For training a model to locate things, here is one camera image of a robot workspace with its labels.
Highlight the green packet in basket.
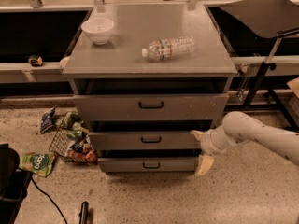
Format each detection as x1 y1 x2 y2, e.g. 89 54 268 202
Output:
60 112 80 130

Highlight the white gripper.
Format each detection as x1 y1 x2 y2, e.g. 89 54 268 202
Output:
190 129 224 176

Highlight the grey drawer cabinet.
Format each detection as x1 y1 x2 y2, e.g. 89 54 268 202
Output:
62 2 238 175

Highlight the red snack packet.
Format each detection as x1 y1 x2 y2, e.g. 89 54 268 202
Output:
67 149 97 163

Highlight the grey bottom drawer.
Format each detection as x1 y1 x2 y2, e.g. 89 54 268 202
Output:
98 157 199 173

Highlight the black handle object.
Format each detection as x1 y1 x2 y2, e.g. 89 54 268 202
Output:
79 201 89 224

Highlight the black cable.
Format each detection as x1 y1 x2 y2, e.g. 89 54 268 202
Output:
31 176 69 224

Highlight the green snack bag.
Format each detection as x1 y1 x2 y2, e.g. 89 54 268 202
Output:
19 152 55 177

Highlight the grey top drawer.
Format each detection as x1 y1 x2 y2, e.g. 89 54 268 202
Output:
73 94 228 121

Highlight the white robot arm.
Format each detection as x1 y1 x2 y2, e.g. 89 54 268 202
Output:
190 111 299 176

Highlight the clear plastic water bottle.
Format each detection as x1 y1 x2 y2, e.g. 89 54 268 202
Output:
141 35 195 61

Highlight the white ceramic bowl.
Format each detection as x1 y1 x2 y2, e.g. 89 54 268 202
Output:
81 18 114 45

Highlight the blue snack bag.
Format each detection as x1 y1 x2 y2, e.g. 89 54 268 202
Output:
40 107 55 133

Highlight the yellow tape measure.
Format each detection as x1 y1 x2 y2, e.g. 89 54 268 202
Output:
28 55 43 67

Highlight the black stand tray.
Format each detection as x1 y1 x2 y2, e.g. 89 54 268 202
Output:
212 0 299 131

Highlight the grey drawer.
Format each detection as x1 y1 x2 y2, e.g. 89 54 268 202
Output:
73 94 228 121
98 157 199 173
89 131 200 150

